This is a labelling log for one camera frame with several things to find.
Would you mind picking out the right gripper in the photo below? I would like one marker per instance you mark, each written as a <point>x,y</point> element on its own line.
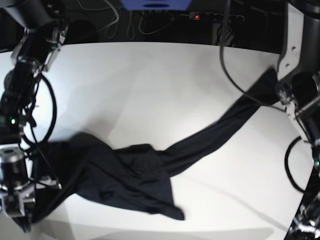
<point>14,199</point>

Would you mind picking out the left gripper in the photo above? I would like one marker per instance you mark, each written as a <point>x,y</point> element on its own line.
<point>307,219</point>

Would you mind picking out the black t-shirt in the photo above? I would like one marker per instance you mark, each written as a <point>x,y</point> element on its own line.
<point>137,177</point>

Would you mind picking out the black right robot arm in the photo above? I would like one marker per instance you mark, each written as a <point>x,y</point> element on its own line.
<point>45,24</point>

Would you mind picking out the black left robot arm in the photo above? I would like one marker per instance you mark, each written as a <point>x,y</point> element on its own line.
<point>298,74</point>

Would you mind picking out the black power strip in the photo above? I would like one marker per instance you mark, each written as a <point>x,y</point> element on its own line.
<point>214,16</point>

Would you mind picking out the blue plastic bin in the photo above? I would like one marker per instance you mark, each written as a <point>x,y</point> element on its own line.
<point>179,5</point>

